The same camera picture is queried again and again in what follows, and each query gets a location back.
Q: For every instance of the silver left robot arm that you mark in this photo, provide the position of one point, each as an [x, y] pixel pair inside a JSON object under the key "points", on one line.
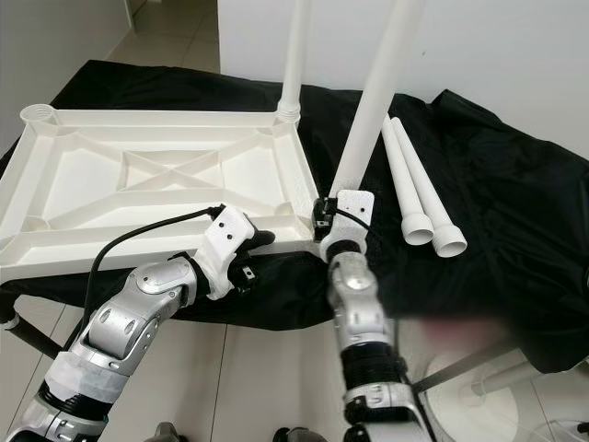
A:
{"points": [[129, 322]]}

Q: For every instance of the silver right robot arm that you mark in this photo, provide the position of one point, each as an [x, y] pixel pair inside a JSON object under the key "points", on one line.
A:
{"points": [[363, 313]]}

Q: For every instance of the pink soft object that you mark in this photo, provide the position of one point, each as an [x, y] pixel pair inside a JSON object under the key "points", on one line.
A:
{"points": [[451, 333]]}

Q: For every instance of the grey robot right foot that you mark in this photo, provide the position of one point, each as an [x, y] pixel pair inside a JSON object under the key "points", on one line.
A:
{"points": [[294, 436]]}

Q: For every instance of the grey robot foot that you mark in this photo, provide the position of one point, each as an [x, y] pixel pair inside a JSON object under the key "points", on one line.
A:
{"points": [[167, 435], [294, 436]]}

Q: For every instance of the grey robot left foot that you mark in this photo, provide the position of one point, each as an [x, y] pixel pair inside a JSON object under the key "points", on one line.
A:
{"points": [[167, 435]]}

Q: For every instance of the black cloth cover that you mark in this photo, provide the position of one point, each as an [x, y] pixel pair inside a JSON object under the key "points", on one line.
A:
{"points": [[515, 184]]}

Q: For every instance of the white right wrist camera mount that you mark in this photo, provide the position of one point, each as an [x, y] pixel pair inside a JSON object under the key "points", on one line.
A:
{"points": [[352, 221]]}

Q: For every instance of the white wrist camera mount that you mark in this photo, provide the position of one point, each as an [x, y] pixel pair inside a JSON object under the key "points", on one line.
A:
{"points": [[230, 249], [352, 221]]}

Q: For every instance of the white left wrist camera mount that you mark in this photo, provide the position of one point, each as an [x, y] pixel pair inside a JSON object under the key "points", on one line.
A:
{"points": [[230, 249]]}

